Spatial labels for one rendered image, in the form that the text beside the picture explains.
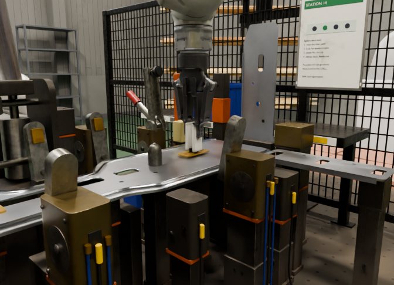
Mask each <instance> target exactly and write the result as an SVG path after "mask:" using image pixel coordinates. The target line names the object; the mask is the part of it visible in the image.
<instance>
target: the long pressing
mask: <svg viewBox="0 0 394 285"><path fill-rule="evenodd" d="M223 143H224V141H222V140H218V139H216V138H208V139H204V140H202V148H203V149H206V150H210V151H209V152H206V153H203V154H198V155H194V156H191V157H183V156H180V155H178V153H180V152H185V151H186V150H185V144H180V145H175V146H171V147H166V148H162V149H161V150H162V165H161V166H158V167H151V166H148V152H142V153H139V154H134V155H128V156H125V157H120V158H115V159H111V160H106V161H102V162H100V163H98V164H97V165H96V166H95V167H94V168H93V170H92V171H90V172H88V173H86V174H82V175H78V176H77V183H81V182H86V181H90V180H93V179H100V180H102V181H101V182H97V183H94V184H90V185H85V186H82V187H83V188H86V189H88V190H90V191H93V192H95V193H97V194H99V195H101V196H104V197H106V198H108V199H110V201H111V202H112V201H116V200H118V199H121V198H125V197H128V196H134V195H141V194H149V193H154V192H161V191H166V190H169V189H172V188H175V187H178V186H181V185H184V184H187V183H190V182H193V181H196V180H199V179H202V178H205V177H208V176H211V175H214V174H217V173H218V170H219V164H220V158H221V155H222V148H223ZM241 149H242V150H249V151H255V152H261V153H266V152H269V151H271V150H270V149H267V148H262V147H255V146H252V145H245V144H242V148H241ZM130 170H134V171H137V172H135V173H132V174H128V175H122V176H119V175H115V174H118V173H121V172H125V171H130ZM154 172H157V173H154ZM44 191H45V184H40V185H35V186H30V187H27V188H21V189H10V190H0V203H3V202H7V201H11V200H14V199H18V198H23V197H26V196H30V195H34V194H39V193H42V192H44ZM40 206H41V201H40V198H36V199H32V200H29V201H25V202H21V203H16V204H13V205H9V206H5V207H4V208H5V209H6V212H4V213H1V214H0V237H2V236H5V235H8V234H11V233H15V232H18V231H20V230H24V229H27V228H31V227H33V226H37V225H40V224H42V223H43V220H42V210H41V208H40Z"/></svg>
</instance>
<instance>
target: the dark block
mask: <svg viewBox="0 0 394 285"><path fill-rule="evenodd" d="M57 116H58V125H59V140H60V148H64V149H66V150H68V151H69V152H71V153H72V154H73V155H74V156H75V151H74V136H76V126H75V117H74V109H73V108H67V107H57Z"/></svg>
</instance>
